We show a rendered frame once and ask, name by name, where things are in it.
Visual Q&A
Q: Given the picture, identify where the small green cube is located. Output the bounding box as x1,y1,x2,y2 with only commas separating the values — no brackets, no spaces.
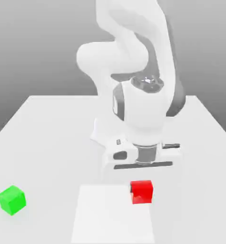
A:
0,185,27,216

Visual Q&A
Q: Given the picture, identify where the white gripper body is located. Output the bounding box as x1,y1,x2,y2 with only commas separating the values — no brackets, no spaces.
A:
103,146,183,184

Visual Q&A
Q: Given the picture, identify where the small red cube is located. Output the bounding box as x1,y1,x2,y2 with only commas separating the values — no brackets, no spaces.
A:
129,180,154,205

